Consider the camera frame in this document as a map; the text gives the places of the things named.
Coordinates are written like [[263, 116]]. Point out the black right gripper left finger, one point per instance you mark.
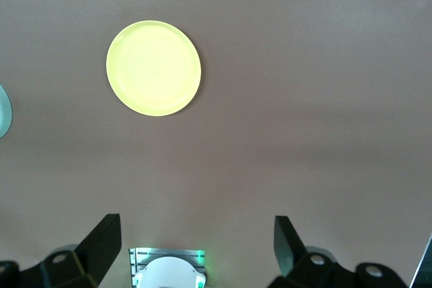
[[98, 251]]

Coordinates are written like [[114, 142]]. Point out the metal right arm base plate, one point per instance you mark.
[[133, 257]]

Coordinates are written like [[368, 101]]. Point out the yellow round plate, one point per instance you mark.
[[153, 68]]

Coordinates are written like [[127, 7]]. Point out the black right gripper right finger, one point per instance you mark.
[[290, 254]]

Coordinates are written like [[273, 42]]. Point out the brown table cover sheet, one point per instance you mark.
[[287, 99]]

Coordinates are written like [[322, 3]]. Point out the pale green round plate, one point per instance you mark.
[[4, 112]]

